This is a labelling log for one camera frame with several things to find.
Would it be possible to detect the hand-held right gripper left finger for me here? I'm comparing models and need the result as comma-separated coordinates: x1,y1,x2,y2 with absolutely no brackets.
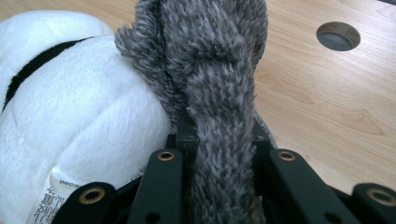
169,110,201,157

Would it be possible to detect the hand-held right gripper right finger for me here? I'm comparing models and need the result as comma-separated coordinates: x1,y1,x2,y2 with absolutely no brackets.
252,122,271,153

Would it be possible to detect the grey fuzzy cloth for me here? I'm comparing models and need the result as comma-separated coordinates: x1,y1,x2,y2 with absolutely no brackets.
114,0,278,224

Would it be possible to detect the black and white panda plush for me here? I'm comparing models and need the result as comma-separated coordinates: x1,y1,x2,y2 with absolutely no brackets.
0,9,174,224

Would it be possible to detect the round grey table grommet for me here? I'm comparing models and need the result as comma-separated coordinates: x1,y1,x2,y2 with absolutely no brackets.
316,21,361,52

